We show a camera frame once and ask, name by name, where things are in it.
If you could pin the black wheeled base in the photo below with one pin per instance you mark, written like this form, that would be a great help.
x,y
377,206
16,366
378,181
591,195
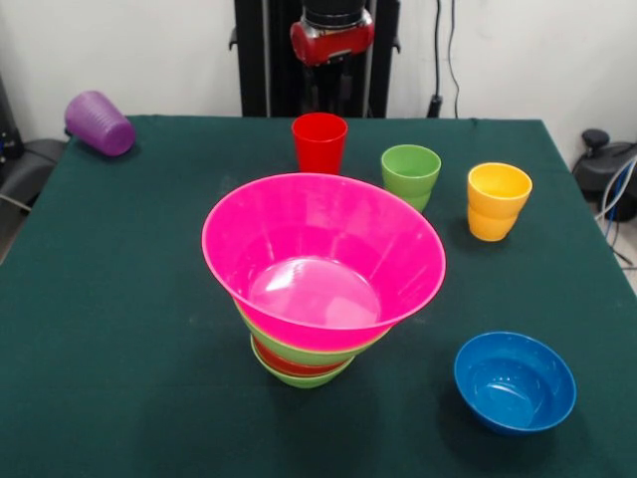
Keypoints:
x,y
30,169
597,169

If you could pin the small green bowl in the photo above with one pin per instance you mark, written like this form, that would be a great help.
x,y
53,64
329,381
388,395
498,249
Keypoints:
x,y
303,382

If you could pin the yellow cup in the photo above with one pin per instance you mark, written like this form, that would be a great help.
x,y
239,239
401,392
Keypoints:
x,y
497,209

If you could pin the red cup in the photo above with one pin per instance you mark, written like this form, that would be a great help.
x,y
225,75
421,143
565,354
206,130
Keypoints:
x,y
318,144

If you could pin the dark green tablecloth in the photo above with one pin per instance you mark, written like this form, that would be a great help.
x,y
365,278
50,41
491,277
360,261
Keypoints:
x,y
99,398

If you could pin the green cup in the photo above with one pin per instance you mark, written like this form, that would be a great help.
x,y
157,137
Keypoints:
x,y
410,174

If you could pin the red bowl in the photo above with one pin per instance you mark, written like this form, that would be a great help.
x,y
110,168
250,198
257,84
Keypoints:
x,y
293,366

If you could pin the blue bowl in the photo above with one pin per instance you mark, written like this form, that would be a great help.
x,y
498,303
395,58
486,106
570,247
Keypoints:
x,y
515,393

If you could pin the purple cup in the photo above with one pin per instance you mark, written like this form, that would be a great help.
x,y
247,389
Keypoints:
x,y
99,124

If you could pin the large green bowl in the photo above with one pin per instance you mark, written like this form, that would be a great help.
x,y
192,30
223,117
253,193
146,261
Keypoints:
x,y
308,354

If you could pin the large pink bowl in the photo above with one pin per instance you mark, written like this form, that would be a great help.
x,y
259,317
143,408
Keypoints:
x,y
323,239

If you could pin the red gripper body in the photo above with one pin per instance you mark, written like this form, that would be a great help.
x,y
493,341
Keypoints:
x,y
333,45

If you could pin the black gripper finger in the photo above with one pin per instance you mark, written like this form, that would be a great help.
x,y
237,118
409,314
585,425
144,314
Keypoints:
x,y
346,87
314,89

